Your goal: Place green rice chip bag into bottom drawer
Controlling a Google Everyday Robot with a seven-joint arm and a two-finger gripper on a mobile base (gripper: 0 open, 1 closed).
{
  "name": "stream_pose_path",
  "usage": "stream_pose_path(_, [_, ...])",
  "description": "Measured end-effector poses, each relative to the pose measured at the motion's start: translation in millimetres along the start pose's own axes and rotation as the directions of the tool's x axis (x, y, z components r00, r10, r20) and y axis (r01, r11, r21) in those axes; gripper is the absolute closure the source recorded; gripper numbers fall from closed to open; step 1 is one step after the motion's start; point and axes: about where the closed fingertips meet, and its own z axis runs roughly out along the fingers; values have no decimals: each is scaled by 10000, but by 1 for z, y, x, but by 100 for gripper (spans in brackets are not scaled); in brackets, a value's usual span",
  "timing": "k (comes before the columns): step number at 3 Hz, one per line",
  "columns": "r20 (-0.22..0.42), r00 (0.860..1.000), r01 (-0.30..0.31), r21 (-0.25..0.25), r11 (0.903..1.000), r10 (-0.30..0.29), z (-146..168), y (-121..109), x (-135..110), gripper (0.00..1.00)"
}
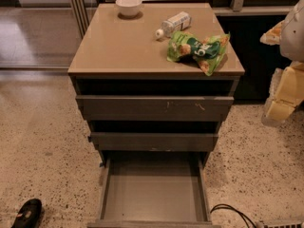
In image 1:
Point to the brown drawer cabinet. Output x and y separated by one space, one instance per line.
121 57

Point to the metal frame post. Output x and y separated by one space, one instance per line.
79 10

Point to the white power strip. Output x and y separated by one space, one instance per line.
280 223

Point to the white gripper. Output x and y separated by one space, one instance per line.
294 37

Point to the black shoe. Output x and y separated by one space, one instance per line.
28 215

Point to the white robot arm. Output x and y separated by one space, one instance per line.
291 46

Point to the bottom open grey drawer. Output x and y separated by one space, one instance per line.
153 190

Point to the top grey drawer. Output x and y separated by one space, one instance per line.
154 108

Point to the clear plastic water bottle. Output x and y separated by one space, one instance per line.
178 22

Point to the middle grey drawer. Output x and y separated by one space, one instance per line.
154 141

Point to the white ceramic bowl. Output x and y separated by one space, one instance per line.
129 8

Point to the green rice chip bag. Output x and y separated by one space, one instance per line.
207 53

